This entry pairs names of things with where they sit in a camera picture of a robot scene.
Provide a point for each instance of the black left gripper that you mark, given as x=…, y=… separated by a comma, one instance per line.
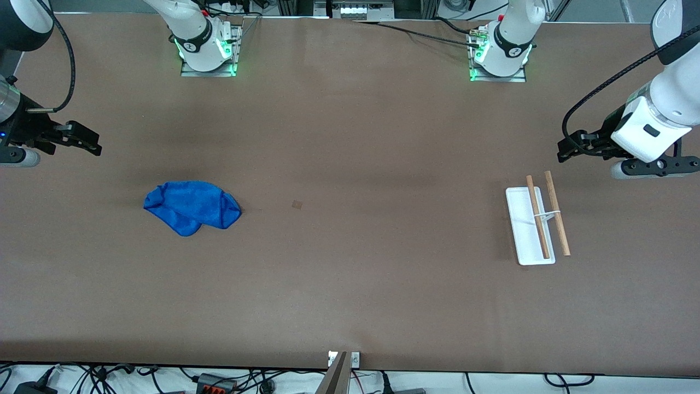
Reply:
x=606, y=134

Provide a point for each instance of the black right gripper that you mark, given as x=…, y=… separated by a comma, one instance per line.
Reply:
x=22, y=129

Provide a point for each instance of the blue microfibre towel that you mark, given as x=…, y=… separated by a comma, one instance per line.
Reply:
x=191, y=208

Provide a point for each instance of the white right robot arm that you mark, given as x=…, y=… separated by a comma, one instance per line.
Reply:
x=191, y=22

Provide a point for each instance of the white rack with wooden bars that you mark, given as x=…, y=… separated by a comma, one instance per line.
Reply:
x=522, y=230

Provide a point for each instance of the black power adapter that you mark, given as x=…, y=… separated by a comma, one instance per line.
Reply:
x=33, y=389

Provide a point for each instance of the white power strip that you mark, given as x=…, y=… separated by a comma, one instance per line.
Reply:
x=361, y=11

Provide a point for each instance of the black box with red switches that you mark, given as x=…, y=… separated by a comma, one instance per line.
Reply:
x=216, y=384

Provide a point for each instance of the black plug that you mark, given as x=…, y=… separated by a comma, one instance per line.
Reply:
x=387, y=384

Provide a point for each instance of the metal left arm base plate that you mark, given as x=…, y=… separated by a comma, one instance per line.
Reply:
x=519, y=76

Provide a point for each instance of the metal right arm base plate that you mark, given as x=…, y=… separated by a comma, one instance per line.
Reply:
x=188, y=72

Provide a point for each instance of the aluminium frame post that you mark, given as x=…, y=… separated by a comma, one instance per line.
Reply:
x=429, y=8
x=287, y=6

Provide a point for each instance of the small metal table bracket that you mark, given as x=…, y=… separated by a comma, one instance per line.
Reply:
x=355, y=359

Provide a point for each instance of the brown wooden post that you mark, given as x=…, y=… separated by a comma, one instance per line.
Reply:
x=334, y=380

